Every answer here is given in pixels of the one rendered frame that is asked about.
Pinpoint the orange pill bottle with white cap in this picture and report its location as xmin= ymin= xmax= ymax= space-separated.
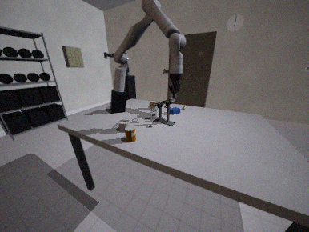
xmin=125 ymin=126 xmax=136 ymax=142

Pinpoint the blue block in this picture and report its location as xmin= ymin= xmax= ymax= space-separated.
xmin=170 ymin=107 xmax=180 ymax=114

